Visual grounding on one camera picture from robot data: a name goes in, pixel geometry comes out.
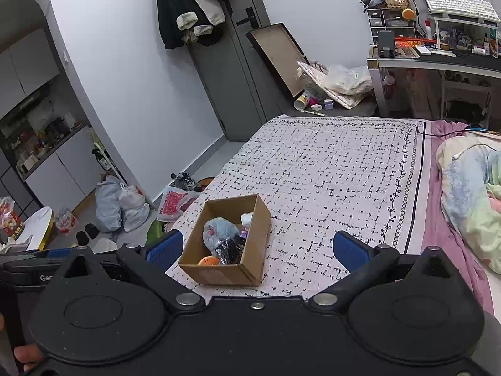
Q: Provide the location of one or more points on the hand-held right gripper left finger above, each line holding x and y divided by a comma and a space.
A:
166, 251

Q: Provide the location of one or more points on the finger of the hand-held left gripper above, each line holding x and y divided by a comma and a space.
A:
58, 252

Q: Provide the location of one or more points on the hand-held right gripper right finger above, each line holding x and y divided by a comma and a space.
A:
349, 252

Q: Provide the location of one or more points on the burger plush toy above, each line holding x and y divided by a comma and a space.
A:
208, 261

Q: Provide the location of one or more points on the blue fluffy plush toy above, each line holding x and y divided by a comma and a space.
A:
219, 230

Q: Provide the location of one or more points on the black crinkled packet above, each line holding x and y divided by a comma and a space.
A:
229, 250

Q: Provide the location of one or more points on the white plush toy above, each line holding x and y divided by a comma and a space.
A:
247, 220

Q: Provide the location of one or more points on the brown cardboard box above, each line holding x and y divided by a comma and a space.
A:
254, 235

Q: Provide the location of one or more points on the person's left hand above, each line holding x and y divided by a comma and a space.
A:
28, 354

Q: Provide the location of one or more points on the black slipper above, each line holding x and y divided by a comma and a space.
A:
82, 237
93, 230

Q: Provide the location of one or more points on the white round board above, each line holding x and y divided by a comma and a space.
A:
37, 227

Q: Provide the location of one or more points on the red and white plastic bag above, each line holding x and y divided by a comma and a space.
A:
172, 203

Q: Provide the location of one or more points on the red snack packet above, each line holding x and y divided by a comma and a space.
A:
9, 219

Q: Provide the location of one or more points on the grey plastic bag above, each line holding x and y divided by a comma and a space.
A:
109, 203

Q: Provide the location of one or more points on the grey sneakers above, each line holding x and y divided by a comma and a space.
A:
186, 182

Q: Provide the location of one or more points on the orange round mat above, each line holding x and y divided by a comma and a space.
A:
206, 183

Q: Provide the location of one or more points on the white black-patterned blanket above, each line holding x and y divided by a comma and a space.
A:
332, 172

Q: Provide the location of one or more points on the white kitchen cabinet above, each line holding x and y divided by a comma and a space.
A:
51, 156

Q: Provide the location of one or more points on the dark glass bottles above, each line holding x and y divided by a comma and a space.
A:
102, 158

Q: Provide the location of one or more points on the pink bed sheet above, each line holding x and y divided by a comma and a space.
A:
446, 211

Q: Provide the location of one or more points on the pastel fluffy quilt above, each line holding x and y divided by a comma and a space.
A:
469, 196

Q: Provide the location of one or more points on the small blue white box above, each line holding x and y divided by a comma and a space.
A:
328, 104

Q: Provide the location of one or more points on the patterned tote bag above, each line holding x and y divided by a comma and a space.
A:
344, 100

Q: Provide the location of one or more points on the pink small item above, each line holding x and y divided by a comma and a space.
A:
314, 102

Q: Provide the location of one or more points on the cardboard tube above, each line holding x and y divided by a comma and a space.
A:
304, 101

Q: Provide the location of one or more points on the red small basket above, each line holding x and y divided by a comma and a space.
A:
388, 86

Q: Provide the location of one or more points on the clear plastic bag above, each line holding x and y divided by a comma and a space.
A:
346, 78

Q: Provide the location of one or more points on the grey door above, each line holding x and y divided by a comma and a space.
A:
235, 66

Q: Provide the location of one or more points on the black framed board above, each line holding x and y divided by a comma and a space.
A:
280, 58

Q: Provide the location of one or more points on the white desk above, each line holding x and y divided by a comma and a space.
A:
430, 62

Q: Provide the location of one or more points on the grey drawer organizer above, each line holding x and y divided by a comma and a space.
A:
387, 21

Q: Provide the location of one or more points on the clear desk riser shelf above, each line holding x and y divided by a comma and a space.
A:
465, 35

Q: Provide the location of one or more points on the hanging dark coats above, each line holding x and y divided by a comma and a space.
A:
188, 4

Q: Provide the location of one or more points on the woven basket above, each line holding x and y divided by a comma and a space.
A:
397, 0

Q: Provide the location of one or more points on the white keyboard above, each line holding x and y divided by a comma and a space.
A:
458, 6

